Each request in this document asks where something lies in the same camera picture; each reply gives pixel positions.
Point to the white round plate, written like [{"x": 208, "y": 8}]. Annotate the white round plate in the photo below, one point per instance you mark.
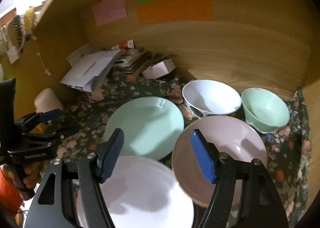
[{"x": 145, "y": 193}]

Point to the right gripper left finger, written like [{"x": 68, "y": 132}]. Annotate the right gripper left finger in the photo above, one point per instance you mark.
[{"x": 108, "y": 154}]

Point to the red white tube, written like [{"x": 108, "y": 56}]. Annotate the red white tube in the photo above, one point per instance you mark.
[{"x": 124, "y": 46}]

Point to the stack of books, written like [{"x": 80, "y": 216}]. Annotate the stack of books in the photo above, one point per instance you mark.
[{"x": 131, "y": 60}]

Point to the pink sticky note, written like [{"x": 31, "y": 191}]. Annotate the pink sticky note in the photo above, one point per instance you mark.
[{"x": 108, "y": 11}]

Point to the white bowl with black spots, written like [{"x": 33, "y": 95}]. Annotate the white bowl with black spots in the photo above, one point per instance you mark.
[{"x": 208, "y": 97}]

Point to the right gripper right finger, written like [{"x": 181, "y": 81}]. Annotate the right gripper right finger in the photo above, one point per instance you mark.
[{"x": 206, "y": 155}]

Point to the small white box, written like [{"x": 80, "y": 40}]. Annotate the small white box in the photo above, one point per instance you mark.
[{"x": 159, "y": 70}]

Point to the stack of white papers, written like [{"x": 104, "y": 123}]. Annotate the stack of white papers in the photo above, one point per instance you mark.
[{"x": 89, "y": 72}]

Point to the orange sticky note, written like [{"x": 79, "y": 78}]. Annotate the orange sticky note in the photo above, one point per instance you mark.
[{"x": 162, "y": 11}]

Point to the orange left sleeve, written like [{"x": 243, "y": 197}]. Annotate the orange left sleeve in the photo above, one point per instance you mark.
[{"x": 10, "y": 197}]

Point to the mint green bowl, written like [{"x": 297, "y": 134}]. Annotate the mint green bowl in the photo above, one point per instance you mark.
[{"x": 264, "y": 110}]

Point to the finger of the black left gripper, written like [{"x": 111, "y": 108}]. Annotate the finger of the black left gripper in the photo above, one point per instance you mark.
[
  {"x": 59, "y": 132},
  {"x": 42, "y": 117}
]

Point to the mint green round plate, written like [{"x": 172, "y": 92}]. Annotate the mint green round plate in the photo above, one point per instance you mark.
[{"x": 151, "y": 126}]

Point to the left hand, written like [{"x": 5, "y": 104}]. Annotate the left hand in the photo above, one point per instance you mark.
[{"x": 32, "y": 172}]

